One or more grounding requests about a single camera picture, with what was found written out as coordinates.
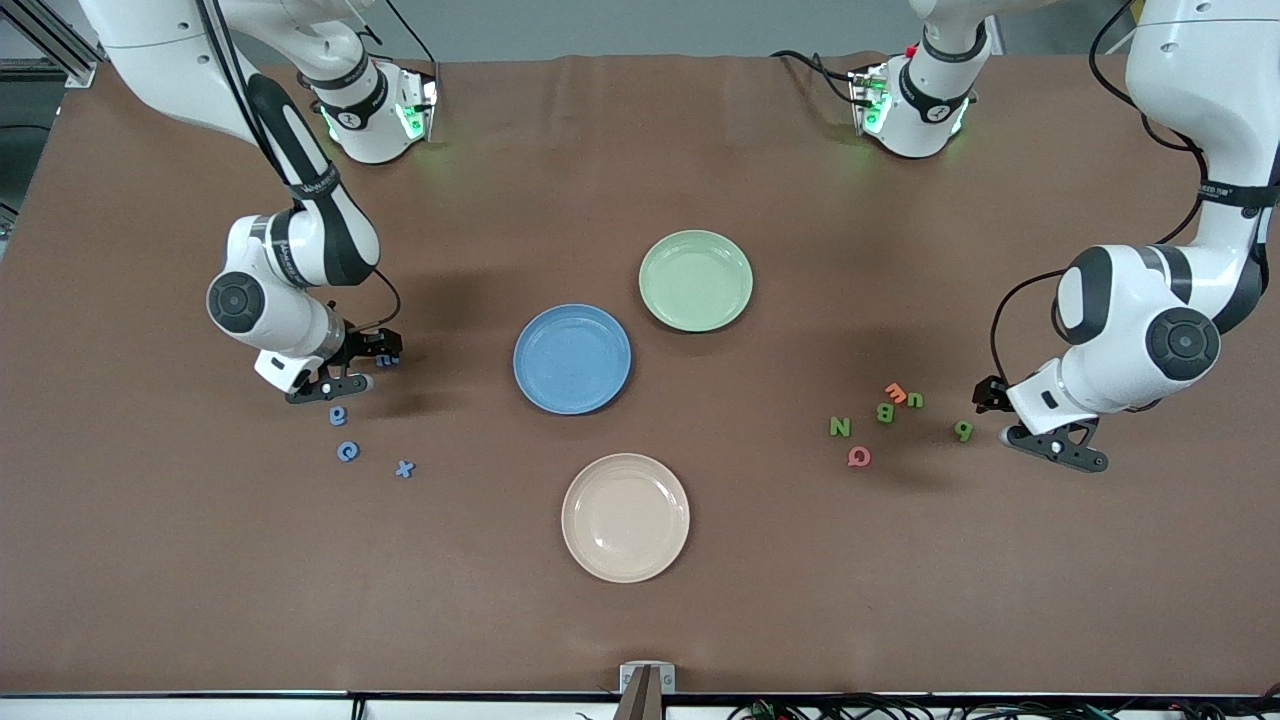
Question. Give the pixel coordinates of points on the orange letter E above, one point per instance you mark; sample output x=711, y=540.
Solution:
x=896, y=392

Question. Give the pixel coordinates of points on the aluminium frame profile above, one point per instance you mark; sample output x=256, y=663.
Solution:
x=50, y=55

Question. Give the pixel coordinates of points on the blue letter x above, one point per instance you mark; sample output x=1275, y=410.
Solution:
x=404, y=468

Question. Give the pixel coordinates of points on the blue letter c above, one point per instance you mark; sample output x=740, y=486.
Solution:
x=343, y=456

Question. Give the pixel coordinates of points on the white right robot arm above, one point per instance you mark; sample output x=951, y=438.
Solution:
x=290, y=320

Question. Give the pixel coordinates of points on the beige plate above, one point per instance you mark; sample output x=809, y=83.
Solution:
x=625, y=518

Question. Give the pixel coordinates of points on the green plate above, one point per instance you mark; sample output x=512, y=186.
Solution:
x=696, y=280

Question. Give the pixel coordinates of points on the green letter B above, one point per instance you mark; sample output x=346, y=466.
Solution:
x=885, y=412

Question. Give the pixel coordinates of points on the pink letter Q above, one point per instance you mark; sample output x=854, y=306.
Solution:
x=866, y=461

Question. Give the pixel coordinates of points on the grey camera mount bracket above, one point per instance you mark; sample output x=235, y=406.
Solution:
x=628, y=678

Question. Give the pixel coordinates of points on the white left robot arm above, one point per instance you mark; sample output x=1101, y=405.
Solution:
x=1120, y=320

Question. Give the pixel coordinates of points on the green letter N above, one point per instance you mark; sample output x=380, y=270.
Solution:
x=839, y=427

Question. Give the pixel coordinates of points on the blue plate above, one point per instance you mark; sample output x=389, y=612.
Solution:
x=572, y=359

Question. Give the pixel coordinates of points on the blue letter a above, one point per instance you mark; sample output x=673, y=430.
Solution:
x=338, y=421

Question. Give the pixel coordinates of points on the brown table cover sheet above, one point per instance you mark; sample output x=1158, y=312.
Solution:
x=200, y=600

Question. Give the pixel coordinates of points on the green digit 6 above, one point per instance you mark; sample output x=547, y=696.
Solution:
x=963, y=433

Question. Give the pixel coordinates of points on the white table edge rail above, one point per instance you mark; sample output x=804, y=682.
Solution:
x=200, y=710

